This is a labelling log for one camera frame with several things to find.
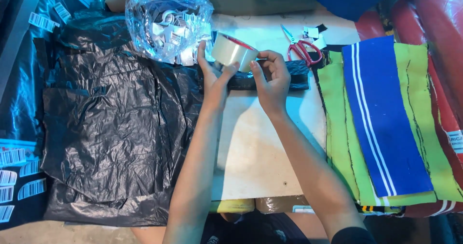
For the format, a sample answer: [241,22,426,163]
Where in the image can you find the brown packet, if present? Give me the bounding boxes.
[255,195,312,215]

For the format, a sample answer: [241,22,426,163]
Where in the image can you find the stack of black plastic sheets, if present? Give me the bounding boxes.
[39,37,204,227]

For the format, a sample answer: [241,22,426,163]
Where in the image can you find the clear bag of white labels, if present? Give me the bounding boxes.
[124,0,215,66]

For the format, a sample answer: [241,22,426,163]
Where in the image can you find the blue white-striped fabric piece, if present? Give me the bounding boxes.
[341,35,434,198]

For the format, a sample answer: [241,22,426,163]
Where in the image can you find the heap of red fabric rolls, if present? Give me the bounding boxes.
[354,0,463,218]

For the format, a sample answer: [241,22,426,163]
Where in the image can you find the person's black sleeve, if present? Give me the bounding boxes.
[330,226,377,244]

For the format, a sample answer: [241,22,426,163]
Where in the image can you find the person's dark clothing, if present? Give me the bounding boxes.
[200,211,312,244]

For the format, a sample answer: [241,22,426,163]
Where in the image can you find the red handled scissors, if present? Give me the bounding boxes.
[280,24,323,68]

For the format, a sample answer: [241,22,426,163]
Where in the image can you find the person's right hand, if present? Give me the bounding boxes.
[250,50,292,116]

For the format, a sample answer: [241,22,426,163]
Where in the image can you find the clear packing tape roll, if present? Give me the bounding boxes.
[211,32,260,73]

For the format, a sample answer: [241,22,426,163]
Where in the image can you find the person's left hand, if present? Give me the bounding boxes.
[197,41,240,106]

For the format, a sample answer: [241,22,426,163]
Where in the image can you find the white label scraps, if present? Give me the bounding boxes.
[302,24,328,50]

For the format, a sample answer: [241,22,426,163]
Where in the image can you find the stack of lime green fabric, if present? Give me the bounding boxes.
[317,42,463,207]

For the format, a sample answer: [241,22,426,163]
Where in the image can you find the rolled black plastic bundle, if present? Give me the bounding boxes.
[197,59,310,91]

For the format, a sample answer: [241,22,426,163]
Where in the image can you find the heap of glossy barcode packets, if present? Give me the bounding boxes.
[0,0,106,231]

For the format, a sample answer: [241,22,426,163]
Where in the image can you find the yellow packet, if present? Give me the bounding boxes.
[209,198,256,214]

